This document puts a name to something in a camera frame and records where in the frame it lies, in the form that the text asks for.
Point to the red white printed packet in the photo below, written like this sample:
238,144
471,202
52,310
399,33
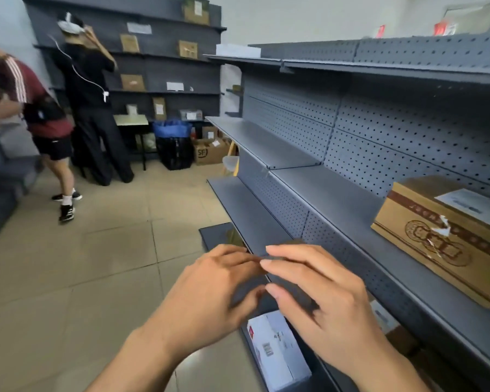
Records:
379,31
441,28

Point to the person's right hand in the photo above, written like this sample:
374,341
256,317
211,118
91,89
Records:
343,318

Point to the black chest bag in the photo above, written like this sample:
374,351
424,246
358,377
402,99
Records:
45,110

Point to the tall brown carton white label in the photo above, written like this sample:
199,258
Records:
159,109

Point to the brown box red label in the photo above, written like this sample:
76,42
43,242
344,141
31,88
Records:
292,242

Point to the blue bin liner bag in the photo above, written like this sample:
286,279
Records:
171,128

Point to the small white box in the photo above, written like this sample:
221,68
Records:
175,86

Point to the black white striped sneaker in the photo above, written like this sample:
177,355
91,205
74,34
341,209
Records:
66,214
67,196

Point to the green plastic bag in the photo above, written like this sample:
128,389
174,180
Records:
147,142

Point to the green topped brown carton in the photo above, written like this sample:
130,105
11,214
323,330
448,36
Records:
196,12

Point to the wide brown carton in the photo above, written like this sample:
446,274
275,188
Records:
477,18

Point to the white headset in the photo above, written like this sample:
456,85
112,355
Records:
69,26

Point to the dark storage rack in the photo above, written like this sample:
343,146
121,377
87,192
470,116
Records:
163,73

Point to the pale carton white label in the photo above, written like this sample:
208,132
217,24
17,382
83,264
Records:
191,115

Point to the pale green table black legs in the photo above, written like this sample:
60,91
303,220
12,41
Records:
130,119

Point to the tiny brown box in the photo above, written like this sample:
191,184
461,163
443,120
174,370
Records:
237,88

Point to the large printed cardboard box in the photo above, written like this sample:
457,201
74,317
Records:
400,224

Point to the person's right forearm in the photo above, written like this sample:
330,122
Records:
392,375

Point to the open cardboard carton black logo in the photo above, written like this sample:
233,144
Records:
210,153

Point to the brown taped cardboard box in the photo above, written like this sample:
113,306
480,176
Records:
437,371

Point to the small gold packet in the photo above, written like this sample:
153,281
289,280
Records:
234,237

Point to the small brown carton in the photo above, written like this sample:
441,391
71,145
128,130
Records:
130,43
188,49

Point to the white paper sign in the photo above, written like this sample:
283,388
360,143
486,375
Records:
139,28

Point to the brown box red striped sticker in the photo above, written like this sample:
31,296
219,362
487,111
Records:
388,322

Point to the brown carton red label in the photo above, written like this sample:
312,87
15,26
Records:
132,83

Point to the person's left hand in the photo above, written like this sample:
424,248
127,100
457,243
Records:
204,306

